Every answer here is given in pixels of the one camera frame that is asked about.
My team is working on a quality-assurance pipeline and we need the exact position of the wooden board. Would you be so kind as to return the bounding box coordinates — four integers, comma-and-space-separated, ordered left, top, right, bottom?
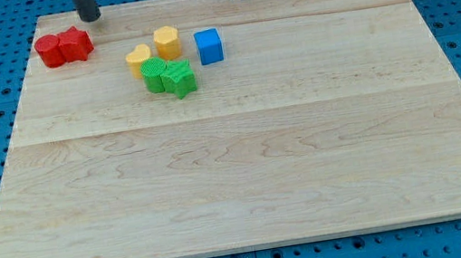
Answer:
0, 0, 461, 258

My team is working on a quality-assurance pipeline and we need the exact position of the yellow heart block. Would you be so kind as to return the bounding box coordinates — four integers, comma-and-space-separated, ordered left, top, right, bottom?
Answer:
125, 43, 152, 80

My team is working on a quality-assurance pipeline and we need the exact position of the red cylinder block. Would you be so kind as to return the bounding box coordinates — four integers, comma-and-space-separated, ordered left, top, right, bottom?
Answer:
34, 34, 66, 69

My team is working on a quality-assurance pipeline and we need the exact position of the blue cube block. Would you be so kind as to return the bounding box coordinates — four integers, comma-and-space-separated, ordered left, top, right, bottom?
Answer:
194, 28, 225, 65

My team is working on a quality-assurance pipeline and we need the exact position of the yellow hexagon block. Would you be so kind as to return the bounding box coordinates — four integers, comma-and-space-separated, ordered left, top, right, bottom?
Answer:
153, 25, 182, 61

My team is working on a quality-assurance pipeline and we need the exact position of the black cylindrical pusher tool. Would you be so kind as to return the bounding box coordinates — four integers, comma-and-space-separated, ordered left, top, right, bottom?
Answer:
72, 0, 101, 23

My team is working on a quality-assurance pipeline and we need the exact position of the green cylinder block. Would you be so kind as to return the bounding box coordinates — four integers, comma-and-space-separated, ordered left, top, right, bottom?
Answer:
140, 57, 168, 93

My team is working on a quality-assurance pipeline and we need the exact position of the red star block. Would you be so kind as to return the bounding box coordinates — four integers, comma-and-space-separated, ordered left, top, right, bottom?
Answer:
57, 26, 94, 62

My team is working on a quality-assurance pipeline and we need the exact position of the green star block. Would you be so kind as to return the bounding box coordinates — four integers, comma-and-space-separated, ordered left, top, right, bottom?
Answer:
160, 60, 197, 99

